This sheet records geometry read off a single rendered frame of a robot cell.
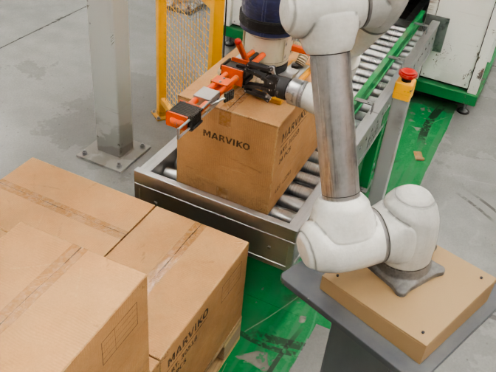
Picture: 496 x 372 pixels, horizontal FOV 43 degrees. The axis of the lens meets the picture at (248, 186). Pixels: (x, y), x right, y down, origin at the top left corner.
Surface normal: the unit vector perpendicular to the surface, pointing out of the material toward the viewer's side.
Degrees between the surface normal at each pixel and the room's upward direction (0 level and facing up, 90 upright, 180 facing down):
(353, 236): 64
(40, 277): 0
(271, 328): 0
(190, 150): 90
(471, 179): 0
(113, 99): 90
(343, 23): 73
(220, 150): 90
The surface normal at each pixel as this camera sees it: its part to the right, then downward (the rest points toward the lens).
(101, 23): -0.44, 0.51
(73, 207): 0.08, -0.79
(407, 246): 0.26, 0.54
